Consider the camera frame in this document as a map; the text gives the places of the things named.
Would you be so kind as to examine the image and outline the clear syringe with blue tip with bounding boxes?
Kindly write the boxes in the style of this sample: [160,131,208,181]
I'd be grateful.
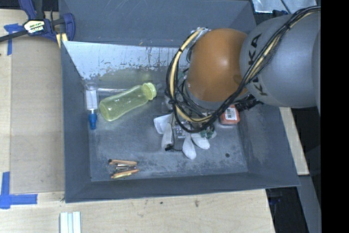
[85,82,99,130]

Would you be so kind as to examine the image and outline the grey metal bin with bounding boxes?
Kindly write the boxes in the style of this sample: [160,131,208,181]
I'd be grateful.
[57,0,301,204]

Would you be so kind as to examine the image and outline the yellow-green clear plastic bottle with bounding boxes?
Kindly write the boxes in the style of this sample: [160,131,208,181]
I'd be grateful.
[99,82,158,122]

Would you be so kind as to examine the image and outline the orange box with barcode label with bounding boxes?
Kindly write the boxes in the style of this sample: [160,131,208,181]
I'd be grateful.
[219,104,242,126]

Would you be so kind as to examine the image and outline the orange-handled pliers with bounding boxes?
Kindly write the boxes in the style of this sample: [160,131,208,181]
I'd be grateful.
[108,158,141,180]

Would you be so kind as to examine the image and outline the white cloth glove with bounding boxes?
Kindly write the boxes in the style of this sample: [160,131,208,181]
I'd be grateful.
[153,112,218,160]

